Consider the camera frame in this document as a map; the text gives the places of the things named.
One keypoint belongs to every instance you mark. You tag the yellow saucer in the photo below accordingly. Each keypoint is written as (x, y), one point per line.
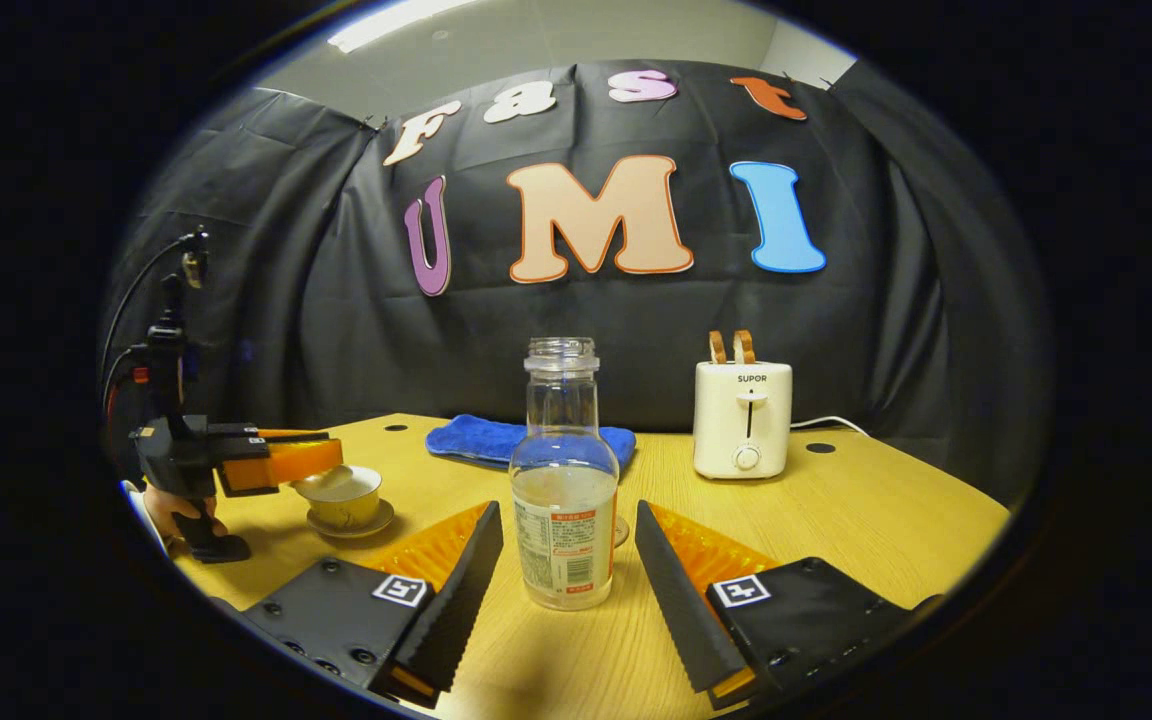
(381, 520)

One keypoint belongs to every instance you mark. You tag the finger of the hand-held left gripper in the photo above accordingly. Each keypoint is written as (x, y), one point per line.
(236, 440)
(296, 462)

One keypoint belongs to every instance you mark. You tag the white toaster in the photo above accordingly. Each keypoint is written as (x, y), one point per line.
(726, 430)

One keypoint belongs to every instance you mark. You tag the bread slice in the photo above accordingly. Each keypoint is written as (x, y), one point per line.
(744, 346)
(717, 348)

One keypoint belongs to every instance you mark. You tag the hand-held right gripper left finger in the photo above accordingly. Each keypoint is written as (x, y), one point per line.
(466, 600)

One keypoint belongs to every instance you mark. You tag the black backdrop cloth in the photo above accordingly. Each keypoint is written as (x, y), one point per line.
(336, 330)

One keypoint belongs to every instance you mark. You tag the round coaster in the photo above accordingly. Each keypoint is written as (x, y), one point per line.
(622, 530)

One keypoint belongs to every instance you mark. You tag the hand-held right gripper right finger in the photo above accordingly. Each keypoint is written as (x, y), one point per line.
(676, 600)

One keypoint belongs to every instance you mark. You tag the clear water bottle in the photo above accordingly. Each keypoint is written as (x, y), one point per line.
(564, 500)

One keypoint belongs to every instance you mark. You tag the blue towel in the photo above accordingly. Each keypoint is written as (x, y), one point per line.
(476, 438)

